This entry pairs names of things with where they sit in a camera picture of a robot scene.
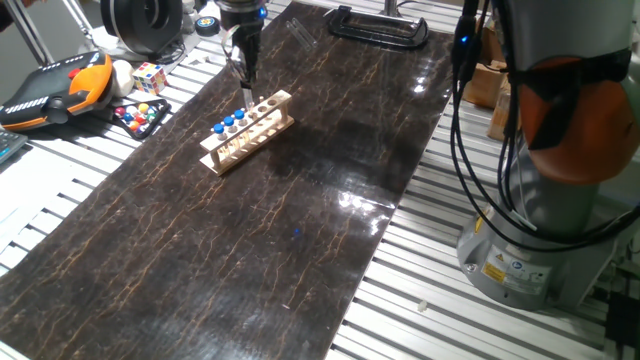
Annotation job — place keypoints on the orange and black teach pendant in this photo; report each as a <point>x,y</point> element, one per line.
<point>45,92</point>

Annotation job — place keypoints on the small white container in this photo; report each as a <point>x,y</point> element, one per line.
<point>189,17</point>

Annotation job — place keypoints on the yellow billiard ball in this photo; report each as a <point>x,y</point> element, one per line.
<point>143,107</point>

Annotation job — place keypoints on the black rectangular frame base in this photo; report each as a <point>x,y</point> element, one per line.
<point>380,41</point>

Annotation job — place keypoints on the small white scrap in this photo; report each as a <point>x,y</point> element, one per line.
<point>423,305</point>

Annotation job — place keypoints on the black filament spool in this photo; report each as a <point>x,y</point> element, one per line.
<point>125,25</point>

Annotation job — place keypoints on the thin metal rod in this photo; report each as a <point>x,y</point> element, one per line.
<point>80,21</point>

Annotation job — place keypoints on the colourful puzzle cube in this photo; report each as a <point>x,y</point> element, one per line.
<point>149,78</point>

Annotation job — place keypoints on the wooden test tube rack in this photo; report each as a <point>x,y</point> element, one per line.
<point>235,150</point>

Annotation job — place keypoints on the clear empty test tube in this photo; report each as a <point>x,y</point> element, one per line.
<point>298,36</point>
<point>305,32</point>

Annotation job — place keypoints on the brown cardboard box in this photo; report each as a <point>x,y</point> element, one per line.
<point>482,85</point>

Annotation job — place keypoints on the black computer keyboard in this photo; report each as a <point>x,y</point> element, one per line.
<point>10,145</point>

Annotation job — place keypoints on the light wooden block stack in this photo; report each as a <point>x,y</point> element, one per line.
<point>497,117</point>

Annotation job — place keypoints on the white round ball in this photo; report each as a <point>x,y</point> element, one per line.
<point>122,77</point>

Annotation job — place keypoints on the operator bare hand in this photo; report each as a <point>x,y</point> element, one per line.
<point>31,2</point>

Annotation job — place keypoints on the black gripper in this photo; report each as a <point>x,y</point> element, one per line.
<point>245,30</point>

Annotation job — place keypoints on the orange billiard ball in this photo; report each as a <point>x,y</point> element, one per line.
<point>134,125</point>

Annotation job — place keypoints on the round black puck with logo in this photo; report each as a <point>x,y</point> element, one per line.
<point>206,22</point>

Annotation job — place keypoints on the dark marble pattern mat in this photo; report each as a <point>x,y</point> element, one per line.
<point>250,250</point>

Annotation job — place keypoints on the silver metal post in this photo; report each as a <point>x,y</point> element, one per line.
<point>391,7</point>

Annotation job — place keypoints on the blue capped glass test tube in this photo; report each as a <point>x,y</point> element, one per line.
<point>248,100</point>
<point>229,121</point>
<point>239,114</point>
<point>218,128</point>

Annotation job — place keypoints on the blue billiard ball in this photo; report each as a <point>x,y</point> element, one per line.
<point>128,117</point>

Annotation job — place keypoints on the black triangular ball tray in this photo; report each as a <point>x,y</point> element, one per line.
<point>165,106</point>

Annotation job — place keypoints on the operator forearm dark red sleeve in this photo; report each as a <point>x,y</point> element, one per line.
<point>6,17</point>

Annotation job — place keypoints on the aluminium frame post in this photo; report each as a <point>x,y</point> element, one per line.
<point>29,32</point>

